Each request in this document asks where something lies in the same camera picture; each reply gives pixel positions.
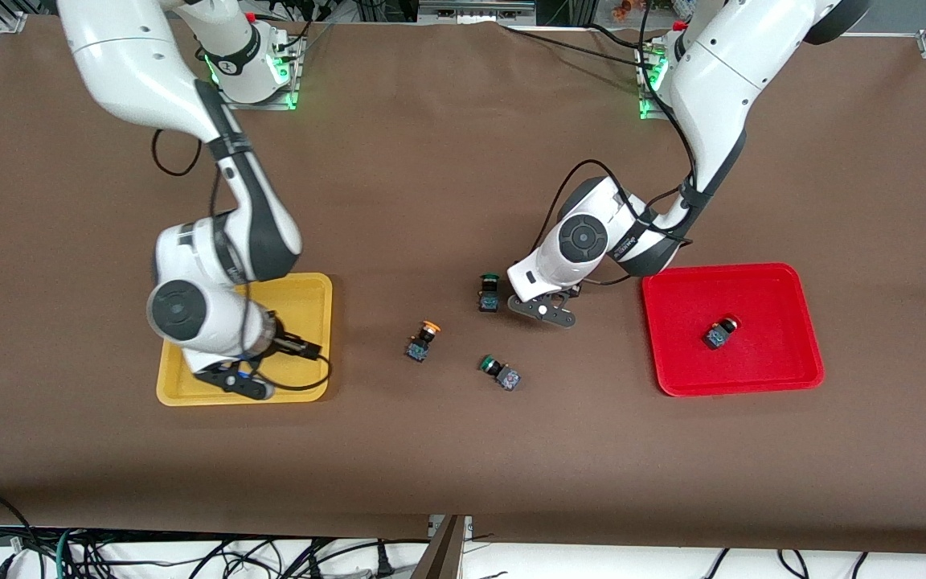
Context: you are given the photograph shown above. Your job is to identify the brown table cover mat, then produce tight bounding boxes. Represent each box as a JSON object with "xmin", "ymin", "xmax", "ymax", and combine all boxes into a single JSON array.
[{"xmin": 0, "ymin": 14, "xmax": 926, "ymax": 556}]

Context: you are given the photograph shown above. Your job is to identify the red mushroom push button switch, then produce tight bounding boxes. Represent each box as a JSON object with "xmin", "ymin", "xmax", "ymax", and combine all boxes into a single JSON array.
[{"xmin": 703, "ymin": 316, "xmax": 741, "ymax": 351}]

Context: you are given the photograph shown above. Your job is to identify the yellow plastic tray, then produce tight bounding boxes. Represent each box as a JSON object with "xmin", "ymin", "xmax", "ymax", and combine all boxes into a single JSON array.
[{"xmin": 156, "ymin": 272, "xmax": 334, "ymax": 407}]

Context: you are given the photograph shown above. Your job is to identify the brown wooden beam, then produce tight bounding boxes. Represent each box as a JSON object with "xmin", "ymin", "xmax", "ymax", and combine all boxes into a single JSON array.
[{"xmin": 411, "ymin": 515, "xmax": 470, "ymax": 579}]

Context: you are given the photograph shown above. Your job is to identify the red plastic tray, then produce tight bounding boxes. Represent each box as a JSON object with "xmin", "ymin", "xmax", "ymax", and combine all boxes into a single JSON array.
[{"xmin": 641, "ymin": 262, "xmax": 826, "ymax": 398}]

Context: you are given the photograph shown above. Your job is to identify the black cable on table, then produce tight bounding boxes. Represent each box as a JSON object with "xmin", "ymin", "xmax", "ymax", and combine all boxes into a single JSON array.
[{"xmin": 498, "ymin": 23, "xmax": 657, "ymax": 69}]

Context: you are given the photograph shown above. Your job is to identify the grey metal rail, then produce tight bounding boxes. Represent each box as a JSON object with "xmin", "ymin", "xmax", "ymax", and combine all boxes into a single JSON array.
[{"xmin": 417, "ymin": 0, "xmax": 538, "ymax": 23}]

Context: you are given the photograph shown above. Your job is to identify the yellow mushroom push button switch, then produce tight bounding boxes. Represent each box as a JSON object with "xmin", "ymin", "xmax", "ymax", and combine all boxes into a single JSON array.
[{"xmin": 405, "ymin": 319, "xmax": 442, "ymax": 363}]

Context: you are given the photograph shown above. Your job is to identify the aluminium arm base plate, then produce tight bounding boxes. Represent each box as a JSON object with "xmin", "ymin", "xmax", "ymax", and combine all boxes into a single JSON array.
[
  {"xmin": 638, "ymin": 44, "xmax": 673, "ymax": 121},
  {"xmin": 214, "ymin": 76, "xmax": 305, "ymax": 112}
]

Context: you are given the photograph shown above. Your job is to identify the green floor cable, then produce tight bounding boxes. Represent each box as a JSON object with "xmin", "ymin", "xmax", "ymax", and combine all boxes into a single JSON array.
[{"xmin": 53, "ymin": 527, "xmax": 82, "ymax": 579}]

